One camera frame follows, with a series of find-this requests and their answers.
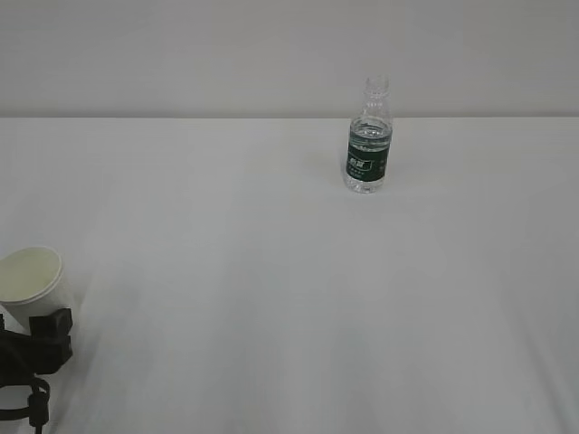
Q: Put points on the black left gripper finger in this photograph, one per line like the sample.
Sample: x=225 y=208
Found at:
x=56 y=325

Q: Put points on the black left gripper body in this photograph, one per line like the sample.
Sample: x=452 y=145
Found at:
x=23 y=356

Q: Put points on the white paper cup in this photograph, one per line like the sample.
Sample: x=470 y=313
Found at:
x=34 y=283

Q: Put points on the clear green-label water bottle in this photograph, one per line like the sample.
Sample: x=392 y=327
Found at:
x=369 y=139

